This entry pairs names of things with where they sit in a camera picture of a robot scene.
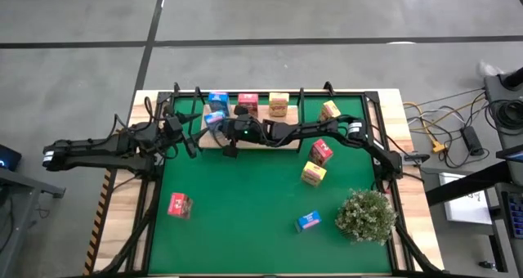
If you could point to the black metal beam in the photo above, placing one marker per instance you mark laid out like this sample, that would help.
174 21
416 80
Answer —
466 186

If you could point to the small black device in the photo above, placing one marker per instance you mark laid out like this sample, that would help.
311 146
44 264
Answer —
417 158

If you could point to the grey metal equipment stand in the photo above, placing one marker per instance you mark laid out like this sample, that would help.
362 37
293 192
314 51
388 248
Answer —
492 86

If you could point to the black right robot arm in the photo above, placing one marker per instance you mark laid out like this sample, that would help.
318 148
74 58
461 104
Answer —
310 128

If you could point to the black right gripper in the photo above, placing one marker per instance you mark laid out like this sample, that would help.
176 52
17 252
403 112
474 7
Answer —
241 128

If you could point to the black power adapter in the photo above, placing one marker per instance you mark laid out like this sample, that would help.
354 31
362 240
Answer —
472 140

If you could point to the yellow Corn Pops cereal box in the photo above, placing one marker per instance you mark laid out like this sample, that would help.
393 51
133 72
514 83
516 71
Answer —
278 103
313 173
329 110

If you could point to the black metal table frame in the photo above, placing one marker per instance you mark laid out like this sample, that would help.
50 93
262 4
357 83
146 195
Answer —
163 97

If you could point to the yellow black hazard tape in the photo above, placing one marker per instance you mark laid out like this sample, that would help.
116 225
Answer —
97 225

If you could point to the small black floor object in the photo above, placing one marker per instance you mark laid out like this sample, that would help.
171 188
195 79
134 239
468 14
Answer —
486 265

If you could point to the black keyboard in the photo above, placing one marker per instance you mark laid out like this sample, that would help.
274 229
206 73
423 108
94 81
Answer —
515 212

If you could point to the grey metal desk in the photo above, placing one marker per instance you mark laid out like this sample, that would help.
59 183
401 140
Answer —
24 184

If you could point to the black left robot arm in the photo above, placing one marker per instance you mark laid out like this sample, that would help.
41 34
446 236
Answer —
94 151

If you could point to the wooden shelf board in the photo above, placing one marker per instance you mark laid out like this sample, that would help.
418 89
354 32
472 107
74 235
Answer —
264 112

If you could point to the blue Rice Krispies cereal box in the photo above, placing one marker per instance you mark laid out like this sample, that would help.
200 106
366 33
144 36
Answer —
308 221
214 117
218 99

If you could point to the red cereal box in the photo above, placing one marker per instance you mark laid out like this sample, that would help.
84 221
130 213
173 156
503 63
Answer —
321 151
248 101
180 204

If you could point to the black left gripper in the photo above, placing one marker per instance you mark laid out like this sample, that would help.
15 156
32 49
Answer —
175 126

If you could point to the black device with blue light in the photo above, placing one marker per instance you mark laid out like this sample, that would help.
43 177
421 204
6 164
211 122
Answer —
8 157

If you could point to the green table mat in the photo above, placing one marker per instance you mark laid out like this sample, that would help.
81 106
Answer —
245 245

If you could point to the artificial white-flowered bush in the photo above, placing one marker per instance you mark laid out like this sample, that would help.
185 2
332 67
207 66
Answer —
366 216

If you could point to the white board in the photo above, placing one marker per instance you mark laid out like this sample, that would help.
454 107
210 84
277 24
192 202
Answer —
466 208

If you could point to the dark monitor screen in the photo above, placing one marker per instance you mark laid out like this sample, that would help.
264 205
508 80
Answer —
512 155

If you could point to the black metal shelf bracket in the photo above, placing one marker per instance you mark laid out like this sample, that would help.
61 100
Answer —
301 106
195 98

